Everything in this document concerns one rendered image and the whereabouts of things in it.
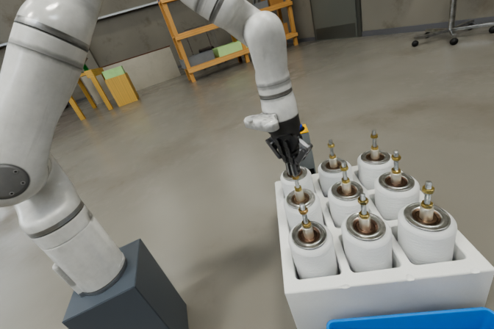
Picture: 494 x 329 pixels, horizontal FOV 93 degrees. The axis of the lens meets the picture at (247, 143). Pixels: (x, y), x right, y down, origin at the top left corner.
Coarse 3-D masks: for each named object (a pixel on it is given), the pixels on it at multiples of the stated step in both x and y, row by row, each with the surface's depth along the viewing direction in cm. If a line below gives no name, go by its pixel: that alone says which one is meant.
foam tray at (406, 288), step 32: (320, 192) 72; (288, 224) 67; (288, 256) 56; (480, 256) 45; (288, 288) 50; (320, 288) 48; (352, 288) 47; (384, 288) 46; (416, 288) 46; (448, 288) 45; (480, 288) 45; (320, 320) 53
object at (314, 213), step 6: (318, 198) 61; (312, 204) 59; (318, 204) 59; (288, 210) 60; (294, 210) 59; (312, 210) 58; (318, 210) 60; (288, 216) 62; (294, 216) 59; (300, 216) 58; (312, 216) 59; (318, 216) 60; (288, 222) 64; (294, 222) 61; (300, 222) 60
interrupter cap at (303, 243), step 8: (312, 224) 53; (320, 224) 52; (296, 232) 52; (320, 232) 51; (296, 240) 51; (304, 240) 50; (312, 240) 50; (320, 240) 49; (304, 248) 48; (312, 248) 48
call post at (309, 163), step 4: (308, 132) 81; (304, 136) 81; (308, 136) 81; (304, 140) 82; (308, 140) 82; (308, 156) 85; (312, 156) 85; (304, 160) 86; (308, 160) 86; (312, 160) 85; (300, 164) 87; (304, 164) 86; (308, 164) 86; (312, 164) 86; (308, 168) 87; (312, 168) 87; (312, 172) 88
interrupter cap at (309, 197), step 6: (294, 192) 64; (306, 192) 63; (312, 192) 62; (288, 198) 63; (294, 198) 63; (306, 198) 61; (312, 198) 60; (288, 204) 61; (294, 204) 60; (306, 204) 59
